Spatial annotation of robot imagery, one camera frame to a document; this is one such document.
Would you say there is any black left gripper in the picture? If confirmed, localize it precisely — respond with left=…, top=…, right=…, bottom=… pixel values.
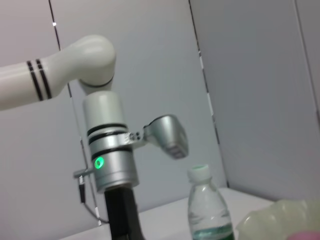
left=103, top=185, right=148, bottom=240

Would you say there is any clear bottle with green label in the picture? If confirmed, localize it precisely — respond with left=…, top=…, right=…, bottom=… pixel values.
left=186, top=163, right=236, bottom=240

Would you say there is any pink toy peach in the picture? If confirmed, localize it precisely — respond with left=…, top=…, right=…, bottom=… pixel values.
left=286, top=230, right=320, bottom=240

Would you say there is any green glass fruit plate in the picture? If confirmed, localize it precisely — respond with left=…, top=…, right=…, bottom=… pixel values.
left=235, top=198, right=320, bottom=240

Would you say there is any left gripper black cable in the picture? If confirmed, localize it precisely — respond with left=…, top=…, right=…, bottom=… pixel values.
left=72, top=168, right=111, bottom=225

